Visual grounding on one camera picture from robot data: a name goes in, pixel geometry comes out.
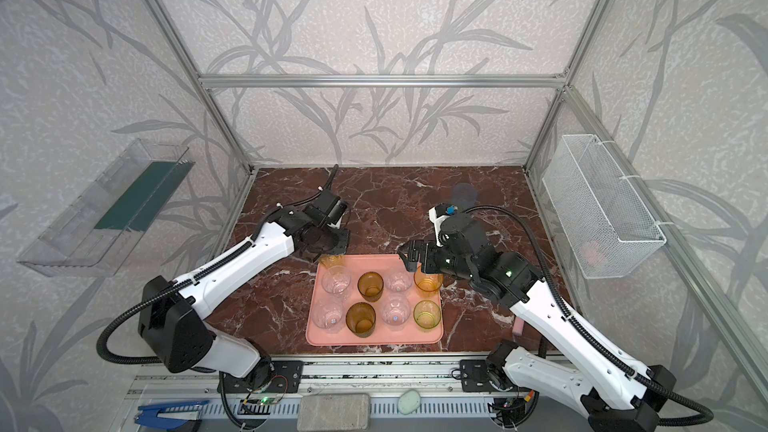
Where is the amber dotted glass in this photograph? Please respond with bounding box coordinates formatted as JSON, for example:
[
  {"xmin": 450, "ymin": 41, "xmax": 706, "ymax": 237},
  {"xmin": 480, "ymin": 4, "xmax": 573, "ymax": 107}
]
[
  {"xmin": 345, "ymin": 302, "xmax": 377, "ymax": 338},
  {"xmin": 357, "ymin": 271, "xmax": 384, "ymax": 303}
]

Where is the white wire wall basket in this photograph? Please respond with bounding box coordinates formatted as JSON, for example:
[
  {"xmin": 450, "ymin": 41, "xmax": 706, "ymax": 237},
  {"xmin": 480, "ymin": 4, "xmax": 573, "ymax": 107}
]
[{"xmin": 542, "ymin": 134, "xmax": 666, "ymax": 280}]

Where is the clear faceted glass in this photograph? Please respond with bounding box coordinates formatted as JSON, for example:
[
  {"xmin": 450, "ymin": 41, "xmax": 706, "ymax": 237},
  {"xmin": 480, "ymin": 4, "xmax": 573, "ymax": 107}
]
[
  {"xmin": 380, "ymin": 293, "xmax": 412, "ymax": 331},
  {"xmin": 320, "ymin": 266, "xmax": 351, "ymax": 296},
  {"xmin": 384, "ymin": 270, "xmax": 414, "ymax": 293},
  {"xmin": 311, "ymin": 297, "xmax": 346, "ymax": 334}
]

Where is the blue frosted plastic cup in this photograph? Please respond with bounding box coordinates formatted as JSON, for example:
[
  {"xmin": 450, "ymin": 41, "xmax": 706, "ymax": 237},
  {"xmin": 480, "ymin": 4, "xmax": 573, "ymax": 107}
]
[{"xmin": 451, "ymin": 182, "xmax": 479, "ymax": 210}]

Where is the green short glass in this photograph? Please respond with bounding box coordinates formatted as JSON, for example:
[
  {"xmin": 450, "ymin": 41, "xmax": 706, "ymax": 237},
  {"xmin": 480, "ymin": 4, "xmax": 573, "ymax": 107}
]
[{"xmin": 413, "ymin": 300, "xmax": 442, "ymax": 330}]

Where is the purple plastic scoop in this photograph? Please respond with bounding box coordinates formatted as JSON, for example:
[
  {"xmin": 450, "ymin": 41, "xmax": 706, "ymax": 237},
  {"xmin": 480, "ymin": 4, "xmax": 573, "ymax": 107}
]
[{"xmin": 512, "ymin": 317, "xmax": 525, "ymax": 337}]

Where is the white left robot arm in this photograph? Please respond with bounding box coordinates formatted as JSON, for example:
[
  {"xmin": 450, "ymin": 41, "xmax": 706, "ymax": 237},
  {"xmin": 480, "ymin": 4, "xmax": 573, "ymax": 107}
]
[{"xmin": 96, "ymin": 189, "xmax": 349, "ymax": 383}]

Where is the blue hand tool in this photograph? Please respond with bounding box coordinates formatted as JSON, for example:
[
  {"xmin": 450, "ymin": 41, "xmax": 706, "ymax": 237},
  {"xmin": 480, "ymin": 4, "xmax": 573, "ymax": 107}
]
[{"xmin": 134, "ymin": 400, "xmax": 209, "ymax": 432}]

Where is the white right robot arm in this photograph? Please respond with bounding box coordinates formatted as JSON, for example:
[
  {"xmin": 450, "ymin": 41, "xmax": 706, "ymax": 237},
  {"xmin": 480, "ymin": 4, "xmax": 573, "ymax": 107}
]
[{"xmin": 397, "ymin": 205, "xmax": 714, "ymax": 431}]

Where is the clear plastic wall bin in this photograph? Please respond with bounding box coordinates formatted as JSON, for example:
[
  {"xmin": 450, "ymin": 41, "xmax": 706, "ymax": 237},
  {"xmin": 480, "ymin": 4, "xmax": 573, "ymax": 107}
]
[{"xmin": 17, "ymin": 139, "xmax": 195, "ymax": 277}]

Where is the grey foam block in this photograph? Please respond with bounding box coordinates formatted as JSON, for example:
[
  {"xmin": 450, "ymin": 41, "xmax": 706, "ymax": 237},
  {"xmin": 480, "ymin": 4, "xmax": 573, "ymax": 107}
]
[{"xmin": 297, "ymin": 394, "xmax": 371, "ymax": 431}]

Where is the pink plastic tray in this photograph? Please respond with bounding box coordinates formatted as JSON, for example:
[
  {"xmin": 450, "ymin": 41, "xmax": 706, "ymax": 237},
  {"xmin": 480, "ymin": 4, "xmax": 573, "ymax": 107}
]
[{"xmin": 305, "ymin": 254, "xmax": 444, "ymax": 347}]

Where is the pale green oval pad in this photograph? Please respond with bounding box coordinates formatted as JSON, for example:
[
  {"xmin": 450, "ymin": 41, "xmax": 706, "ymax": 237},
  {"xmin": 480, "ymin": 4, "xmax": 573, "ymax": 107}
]
[{"xmin": 397, "ymin": 389, "xmax": 422, "ymax": 415}]

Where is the yellow tall glass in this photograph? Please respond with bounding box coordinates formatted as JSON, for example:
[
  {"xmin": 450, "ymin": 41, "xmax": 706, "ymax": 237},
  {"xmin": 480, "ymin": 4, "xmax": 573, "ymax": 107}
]
[{"xmin": 318, "ymin": 255, "xmax": 345, "ymax": 269}]

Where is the yellow short glass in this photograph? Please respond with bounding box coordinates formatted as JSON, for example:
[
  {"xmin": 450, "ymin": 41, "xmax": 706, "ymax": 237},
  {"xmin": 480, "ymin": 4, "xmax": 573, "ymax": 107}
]
[{"xmin": 414, "ymin": 271, "xmax": 444, "ymax": 299}]

